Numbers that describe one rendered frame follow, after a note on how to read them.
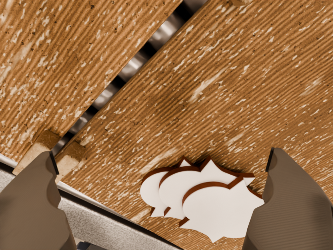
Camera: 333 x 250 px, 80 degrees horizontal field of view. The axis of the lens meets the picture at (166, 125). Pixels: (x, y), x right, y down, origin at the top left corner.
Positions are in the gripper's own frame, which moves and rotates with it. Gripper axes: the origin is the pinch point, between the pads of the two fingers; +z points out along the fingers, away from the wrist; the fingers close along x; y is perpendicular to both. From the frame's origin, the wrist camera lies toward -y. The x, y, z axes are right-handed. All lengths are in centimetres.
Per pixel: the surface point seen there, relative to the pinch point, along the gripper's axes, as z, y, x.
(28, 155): 5.6, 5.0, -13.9
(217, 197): 7.1, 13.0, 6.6
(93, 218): 11.5, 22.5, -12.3
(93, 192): 9.0, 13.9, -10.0
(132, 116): 8.7, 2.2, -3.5
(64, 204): 11.1, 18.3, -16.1
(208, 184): 7.3, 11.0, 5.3
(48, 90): 8.1, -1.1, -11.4
